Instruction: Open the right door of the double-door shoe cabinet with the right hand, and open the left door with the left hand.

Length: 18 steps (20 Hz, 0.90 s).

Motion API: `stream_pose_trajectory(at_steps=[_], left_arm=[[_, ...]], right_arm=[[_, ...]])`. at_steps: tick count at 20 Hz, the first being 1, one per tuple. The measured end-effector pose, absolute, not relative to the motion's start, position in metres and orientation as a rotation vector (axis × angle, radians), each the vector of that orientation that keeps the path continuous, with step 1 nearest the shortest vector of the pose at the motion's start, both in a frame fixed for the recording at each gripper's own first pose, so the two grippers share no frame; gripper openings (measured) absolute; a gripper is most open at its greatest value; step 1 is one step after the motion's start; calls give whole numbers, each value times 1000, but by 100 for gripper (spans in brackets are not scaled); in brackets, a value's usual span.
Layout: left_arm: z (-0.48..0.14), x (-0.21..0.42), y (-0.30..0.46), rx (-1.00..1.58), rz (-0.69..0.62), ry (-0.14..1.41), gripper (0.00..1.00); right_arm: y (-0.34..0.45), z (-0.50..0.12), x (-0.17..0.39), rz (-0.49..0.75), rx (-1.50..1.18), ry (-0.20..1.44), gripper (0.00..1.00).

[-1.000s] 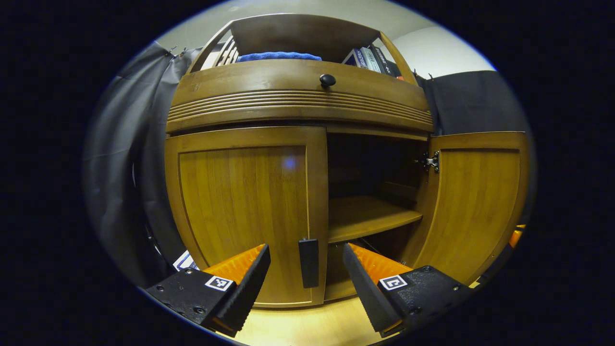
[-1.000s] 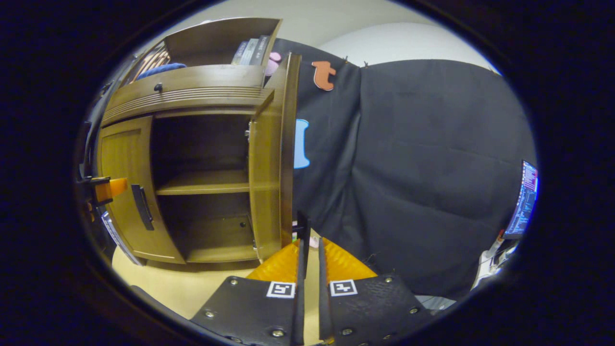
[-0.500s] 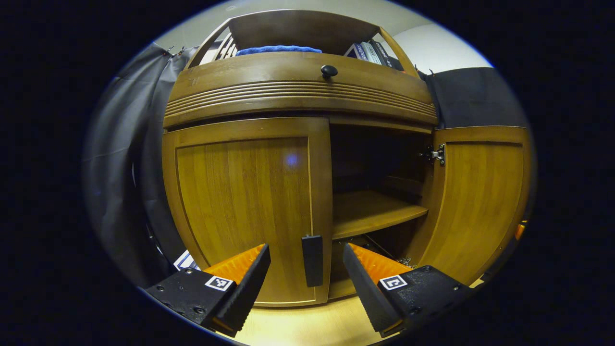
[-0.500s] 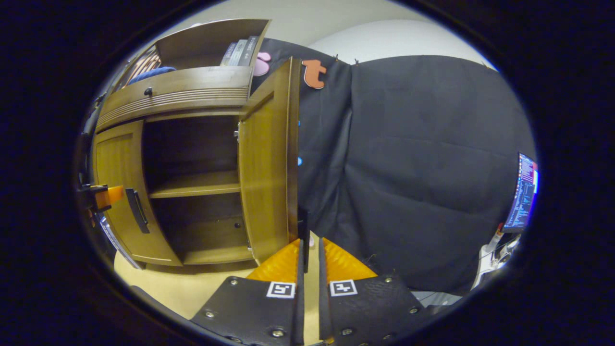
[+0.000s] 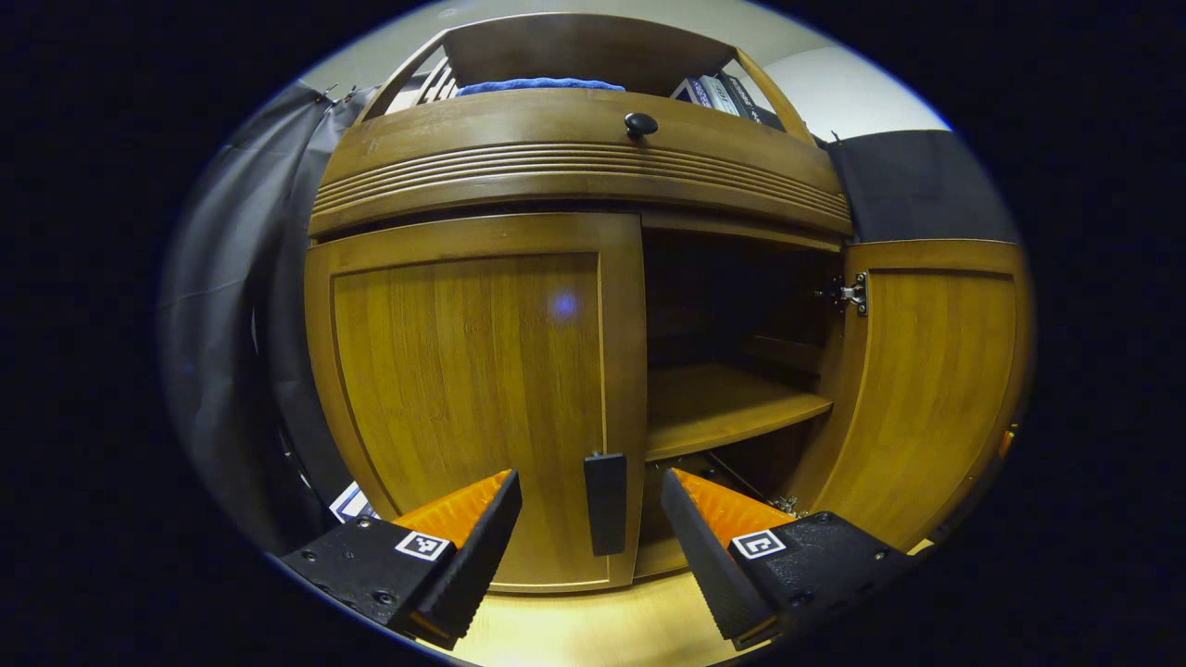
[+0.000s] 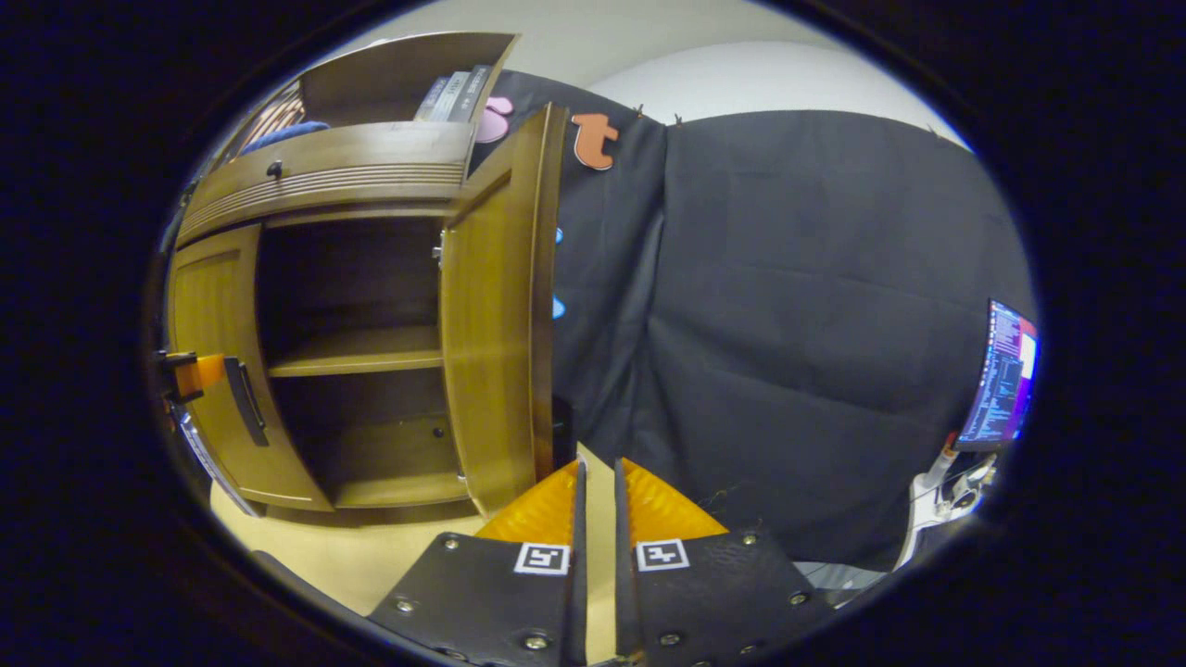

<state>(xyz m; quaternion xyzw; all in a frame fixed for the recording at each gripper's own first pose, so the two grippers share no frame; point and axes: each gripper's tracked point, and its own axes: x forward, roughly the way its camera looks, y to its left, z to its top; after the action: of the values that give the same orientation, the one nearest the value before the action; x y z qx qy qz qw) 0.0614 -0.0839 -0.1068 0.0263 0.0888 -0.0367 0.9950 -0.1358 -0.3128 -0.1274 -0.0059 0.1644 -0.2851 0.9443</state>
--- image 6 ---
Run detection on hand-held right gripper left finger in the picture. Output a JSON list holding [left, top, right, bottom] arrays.
[[366, 459, 589, 667]]

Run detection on white desk equipment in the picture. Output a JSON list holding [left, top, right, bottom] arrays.
[[894, 435, 1003, 568]]

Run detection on folded blue towel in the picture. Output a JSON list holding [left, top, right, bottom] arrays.
[[243, 120, 330, 154]]

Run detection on grey book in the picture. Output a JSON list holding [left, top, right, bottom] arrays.
[[429, 71, 472, 123]]

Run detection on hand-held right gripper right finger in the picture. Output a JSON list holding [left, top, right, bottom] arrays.
[[613, 457, 839, 667]]

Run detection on blue and yellow book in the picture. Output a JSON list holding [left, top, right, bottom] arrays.
[[414, 76, 450, 121]]

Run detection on wooden cabinet shelf board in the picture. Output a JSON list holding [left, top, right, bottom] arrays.
[[267, 324, 444, 378]]

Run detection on wooden cabinet drawer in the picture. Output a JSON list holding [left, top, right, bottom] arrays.
[[176, 120, 475, 246]]

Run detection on computer monitor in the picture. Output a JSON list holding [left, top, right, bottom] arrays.
[[957, 298, 1040, 452]]

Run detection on wooden double-door shoe cabinet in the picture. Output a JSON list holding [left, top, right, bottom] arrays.
[[167, 32, 571, 520]]

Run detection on wooden shoe cabinet door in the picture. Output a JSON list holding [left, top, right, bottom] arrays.
[[170, 225, 334, 512], [440, 104, 568, 517]]

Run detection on black backdrop cloth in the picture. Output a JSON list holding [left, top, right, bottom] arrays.
[[463, 69, 1036, 573]]

